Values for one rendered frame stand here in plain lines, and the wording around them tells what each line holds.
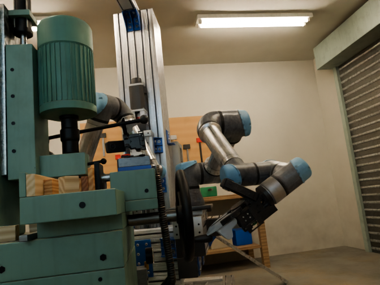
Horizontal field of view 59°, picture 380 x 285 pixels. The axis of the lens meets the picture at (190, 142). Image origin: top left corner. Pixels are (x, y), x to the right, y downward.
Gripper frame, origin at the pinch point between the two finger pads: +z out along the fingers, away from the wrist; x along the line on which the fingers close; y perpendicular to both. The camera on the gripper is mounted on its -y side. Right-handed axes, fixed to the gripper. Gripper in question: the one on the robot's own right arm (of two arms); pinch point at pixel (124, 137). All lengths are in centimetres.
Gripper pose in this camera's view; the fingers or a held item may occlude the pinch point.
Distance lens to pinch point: 125.2
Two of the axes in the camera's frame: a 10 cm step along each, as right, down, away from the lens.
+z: 1.0, -1.8, -9.8
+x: 1.8, 9.7, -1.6
